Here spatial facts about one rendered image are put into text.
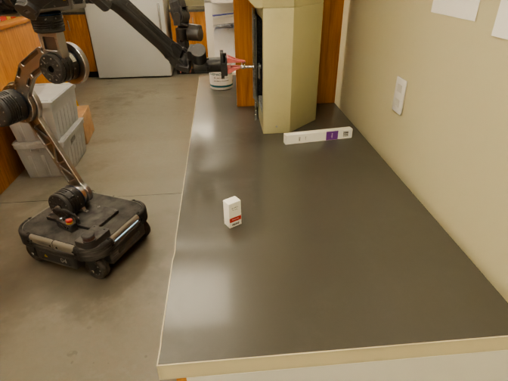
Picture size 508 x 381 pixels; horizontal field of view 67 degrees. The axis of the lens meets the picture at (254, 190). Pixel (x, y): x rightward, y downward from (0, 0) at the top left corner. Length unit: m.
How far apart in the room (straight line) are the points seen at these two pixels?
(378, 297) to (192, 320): 0.38
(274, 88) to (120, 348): 1.37
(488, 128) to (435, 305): 0.41
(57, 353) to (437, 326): 1.71
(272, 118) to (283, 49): 0.27
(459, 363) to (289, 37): 1.14
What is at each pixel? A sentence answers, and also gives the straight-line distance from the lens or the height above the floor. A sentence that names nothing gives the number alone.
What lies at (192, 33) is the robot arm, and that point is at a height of 1.28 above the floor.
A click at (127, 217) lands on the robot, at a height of 0.24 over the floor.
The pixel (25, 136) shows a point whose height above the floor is 0.38.
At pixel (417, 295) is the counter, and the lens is 0.90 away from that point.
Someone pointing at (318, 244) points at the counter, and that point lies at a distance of 0.98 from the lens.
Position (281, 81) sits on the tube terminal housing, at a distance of 1.54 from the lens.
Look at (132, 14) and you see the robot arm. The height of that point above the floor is 1.40.
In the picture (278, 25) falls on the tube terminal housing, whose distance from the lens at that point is 1.50.
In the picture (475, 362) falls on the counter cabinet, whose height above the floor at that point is 0.87.
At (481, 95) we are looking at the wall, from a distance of 1.04.
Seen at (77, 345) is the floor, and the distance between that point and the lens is 2.13.
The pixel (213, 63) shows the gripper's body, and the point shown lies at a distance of 1.60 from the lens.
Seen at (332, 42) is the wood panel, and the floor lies 1.23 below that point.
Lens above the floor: 1.54
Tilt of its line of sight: 30 degrees down
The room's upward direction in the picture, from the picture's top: 1 degrees counter-clockwise
